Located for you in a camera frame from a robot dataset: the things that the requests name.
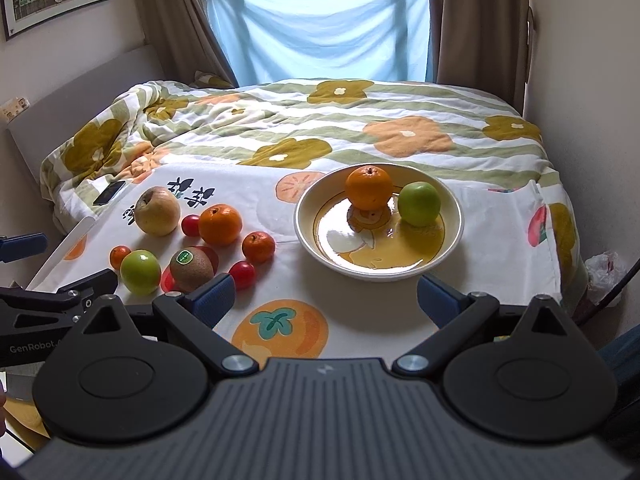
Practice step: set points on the white wall socket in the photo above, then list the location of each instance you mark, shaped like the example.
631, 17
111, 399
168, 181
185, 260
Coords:
15, 108

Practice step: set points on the brown kiwi with green sticker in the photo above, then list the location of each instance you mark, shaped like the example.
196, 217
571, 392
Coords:
191, 268

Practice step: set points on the green apple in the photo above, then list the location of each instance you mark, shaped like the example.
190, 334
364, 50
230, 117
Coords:
140, 271
419, 203

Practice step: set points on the light blue window cloth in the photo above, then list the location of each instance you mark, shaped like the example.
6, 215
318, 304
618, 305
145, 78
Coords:
320, 30

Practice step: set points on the black smartphone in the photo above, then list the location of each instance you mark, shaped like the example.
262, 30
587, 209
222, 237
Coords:
109, 192

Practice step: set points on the brown curtain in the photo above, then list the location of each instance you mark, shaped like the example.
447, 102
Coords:
175, 15
480, 25

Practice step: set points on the floral pillow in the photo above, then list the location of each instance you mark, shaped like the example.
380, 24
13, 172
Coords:
212, 80

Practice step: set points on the white plastic bag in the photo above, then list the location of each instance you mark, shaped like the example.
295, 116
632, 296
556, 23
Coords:
602, 272

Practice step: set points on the small mandarin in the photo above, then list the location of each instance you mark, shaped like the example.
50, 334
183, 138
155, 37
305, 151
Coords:
120, 256
258, 246

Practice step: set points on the grey headboard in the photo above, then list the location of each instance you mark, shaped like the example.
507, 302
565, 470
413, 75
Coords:
75, 105

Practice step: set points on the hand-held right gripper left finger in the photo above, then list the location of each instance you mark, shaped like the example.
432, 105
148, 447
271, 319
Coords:
216, 296

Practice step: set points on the dark blue fabric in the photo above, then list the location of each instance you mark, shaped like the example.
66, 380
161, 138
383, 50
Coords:
622, 355

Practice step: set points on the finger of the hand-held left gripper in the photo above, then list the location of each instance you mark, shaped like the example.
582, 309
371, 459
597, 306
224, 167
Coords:
22, 247
95, 282

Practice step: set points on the white flat board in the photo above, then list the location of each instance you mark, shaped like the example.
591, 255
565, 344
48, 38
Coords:
65, 247

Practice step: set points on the red cherry tomato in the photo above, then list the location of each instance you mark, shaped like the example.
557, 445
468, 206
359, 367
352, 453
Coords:
190, 225
242, 274

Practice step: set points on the large orange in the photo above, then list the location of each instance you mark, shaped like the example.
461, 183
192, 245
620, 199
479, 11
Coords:
369, 187
220, 224

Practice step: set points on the white persimmon print cloth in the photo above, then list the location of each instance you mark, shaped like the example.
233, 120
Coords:
280, 280

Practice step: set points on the floral striped quilt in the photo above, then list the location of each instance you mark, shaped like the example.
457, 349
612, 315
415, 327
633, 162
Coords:
350, 125

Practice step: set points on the large yellow-red apple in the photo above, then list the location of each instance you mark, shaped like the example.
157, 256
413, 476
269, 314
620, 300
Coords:
156, 210

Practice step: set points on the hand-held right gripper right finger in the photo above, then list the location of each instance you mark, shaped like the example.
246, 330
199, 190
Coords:
439, 300

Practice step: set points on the cream yellow ceramic bowl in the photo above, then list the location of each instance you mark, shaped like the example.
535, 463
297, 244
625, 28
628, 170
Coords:
350, 260

